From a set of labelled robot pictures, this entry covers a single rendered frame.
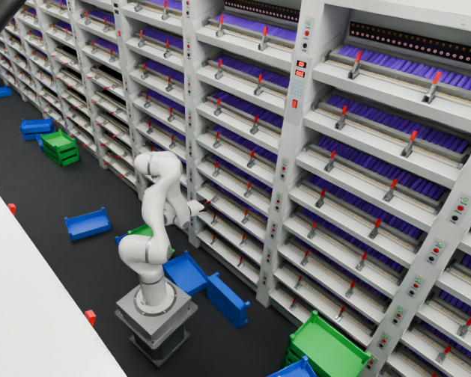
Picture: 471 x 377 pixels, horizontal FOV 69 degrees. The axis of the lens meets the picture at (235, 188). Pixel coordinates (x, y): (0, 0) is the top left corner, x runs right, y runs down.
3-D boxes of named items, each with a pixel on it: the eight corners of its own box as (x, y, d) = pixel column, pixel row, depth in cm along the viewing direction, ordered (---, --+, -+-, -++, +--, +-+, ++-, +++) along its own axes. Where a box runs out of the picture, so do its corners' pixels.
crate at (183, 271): (210, 285, 233) (210, 277, 229) (184, 299, 223) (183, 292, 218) (187, 257, 252) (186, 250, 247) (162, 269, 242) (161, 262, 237)
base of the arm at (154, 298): (150, 321, 168) (145, 298, 156) (129, 297, 178) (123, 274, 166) (181, 298, 179) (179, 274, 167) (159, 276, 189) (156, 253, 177)
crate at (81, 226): (71, 241, 258) (68, 233, 253) (66, 225, 272) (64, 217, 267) (111, 229, 271) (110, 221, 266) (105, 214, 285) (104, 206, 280)
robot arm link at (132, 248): (159, 286, 162) (153, 252, 147) (121, 281, 163) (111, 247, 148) (166, 266, 171) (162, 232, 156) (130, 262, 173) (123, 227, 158)
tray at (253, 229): (265, 244, 199) (263, 235, 191) (198, 195, 232) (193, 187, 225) (287, 221, 205) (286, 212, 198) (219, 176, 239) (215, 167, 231)
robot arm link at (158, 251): (138, 260, 161) (171, 265, 160) (128, 262, 149) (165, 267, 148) (154, 157, 169) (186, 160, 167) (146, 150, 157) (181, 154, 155)
